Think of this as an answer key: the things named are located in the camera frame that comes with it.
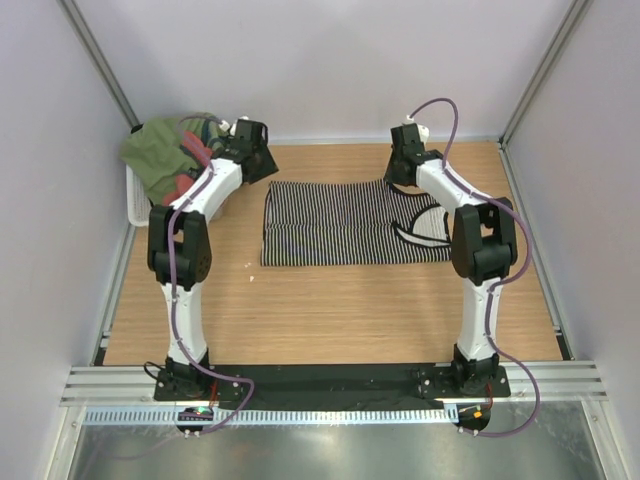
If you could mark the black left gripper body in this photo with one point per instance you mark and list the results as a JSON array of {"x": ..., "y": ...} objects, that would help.
[{"x": 258, "y": 149}]

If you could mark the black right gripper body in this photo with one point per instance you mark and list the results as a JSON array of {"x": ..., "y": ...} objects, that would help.
[{"x": 392, "y": 173}]

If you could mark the black white striped tank top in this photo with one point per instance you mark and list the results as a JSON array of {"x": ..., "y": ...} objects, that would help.
[{"x": 365, "y": 223}]

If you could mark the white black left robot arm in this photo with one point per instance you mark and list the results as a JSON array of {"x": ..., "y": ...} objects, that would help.
[{"x": 179, "y": 251}]

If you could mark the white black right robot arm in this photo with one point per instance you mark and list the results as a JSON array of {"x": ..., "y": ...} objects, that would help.
[{"x": 483, "y": 250}]

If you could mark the salmon red tank top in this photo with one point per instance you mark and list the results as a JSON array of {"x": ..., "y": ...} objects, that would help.
[{"x": 192, "y": 159}]

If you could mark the green tank top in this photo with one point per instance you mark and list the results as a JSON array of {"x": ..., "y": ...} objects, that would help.
[{"x": 151, "y": 149}]

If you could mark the white plastic basket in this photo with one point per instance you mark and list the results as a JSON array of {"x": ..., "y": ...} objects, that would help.
[{"x": 140, "y": 205}]

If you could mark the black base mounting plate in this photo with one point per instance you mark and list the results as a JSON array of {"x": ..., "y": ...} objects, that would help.
[{"x": 328, "y": 387}]

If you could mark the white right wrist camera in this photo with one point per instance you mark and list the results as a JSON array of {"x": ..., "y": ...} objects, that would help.
[{"x": 423, "y": 131}]

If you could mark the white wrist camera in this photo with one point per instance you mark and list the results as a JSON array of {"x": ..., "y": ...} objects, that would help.
[
  {"x": 423, "y": 131},
  {"x": 227, "y": 124}
]

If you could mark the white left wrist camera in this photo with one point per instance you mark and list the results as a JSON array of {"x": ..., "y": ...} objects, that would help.
[{"x": 227, "y": 124}]

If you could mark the aluminium frame rail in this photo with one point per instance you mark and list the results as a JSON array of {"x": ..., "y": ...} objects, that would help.
[{"x": 127, "y": 385}]

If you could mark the slotted grey cable duct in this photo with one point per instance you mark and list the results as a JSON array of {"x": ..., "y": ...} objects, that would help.
[{"x": 200, "y": 416}]

